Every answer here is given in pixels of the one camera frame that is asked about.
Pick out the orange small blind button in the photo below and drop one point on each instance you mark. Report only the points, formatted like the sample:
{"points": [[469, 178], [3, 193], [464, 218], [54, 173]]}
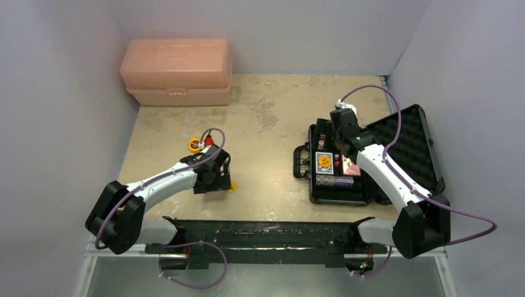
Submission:
{"points": [[324, 160]]}

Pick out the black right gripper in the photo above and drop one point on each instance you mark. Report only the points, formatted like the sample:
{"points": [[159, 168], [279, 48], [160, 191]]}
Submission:
{"points": [[339, 148]]}

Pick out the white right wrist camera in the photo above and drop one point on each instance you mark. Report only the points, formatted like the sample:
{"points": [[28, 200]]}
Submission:
{"points": [[341, 104]]}

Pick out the yellow tape measure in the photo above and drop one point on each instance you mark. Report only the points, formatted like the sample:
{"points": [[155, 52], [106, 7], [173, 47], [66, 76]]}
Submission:
{"points": [[194, 145]]}

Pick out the red utility knife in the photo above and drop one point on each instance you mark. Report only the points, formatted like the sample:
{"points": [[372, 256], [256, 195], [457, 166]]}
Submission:
{"points": [[208, 141]]}

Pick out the blue playing card deck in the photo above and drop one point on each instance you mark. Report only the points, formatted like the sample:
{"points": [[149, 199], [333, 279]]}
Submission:
{"points": [[326, 171]]}

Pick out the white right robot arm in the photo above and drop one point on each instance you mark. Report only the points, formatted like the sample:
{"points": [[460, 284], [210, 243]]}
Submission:
{"points": [[423, 222]]}

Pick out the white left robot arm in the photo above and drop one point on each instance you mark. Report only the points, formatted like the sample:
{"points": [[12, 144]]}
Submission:
{"points": [[118, 222]]}

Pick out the yellow big blind button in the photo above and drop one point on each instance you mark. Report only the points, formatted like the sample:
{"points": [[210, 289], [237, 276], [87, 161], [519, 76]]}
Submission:
{"points": [[234, 187]]}

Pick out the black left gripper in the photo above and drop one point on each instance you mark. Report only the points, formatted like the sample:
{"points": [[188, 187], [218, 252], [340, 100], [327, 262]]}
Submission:
{"points": [[222, 182]]}

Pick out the black poker set case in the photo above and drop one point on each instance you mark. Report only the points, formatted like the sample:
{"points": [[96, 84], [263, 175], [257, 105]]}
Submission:
{"points": [[413, 152]]}

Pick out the red playing card deck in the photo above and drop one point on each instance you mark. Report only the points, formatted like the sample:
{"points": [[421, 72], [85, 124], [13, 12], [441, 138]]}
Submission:
{"points": [[349, 168]]}

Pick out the pink plastic storage box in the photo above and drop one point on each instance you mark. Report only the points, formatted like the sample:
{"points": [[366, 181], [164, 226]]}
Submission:
{"points": [[178, 72]]}

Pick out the blue purple chip row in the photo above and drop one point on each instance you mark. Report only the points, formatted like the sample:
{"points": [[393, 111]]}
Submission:
{"points": [[334, 181]]}

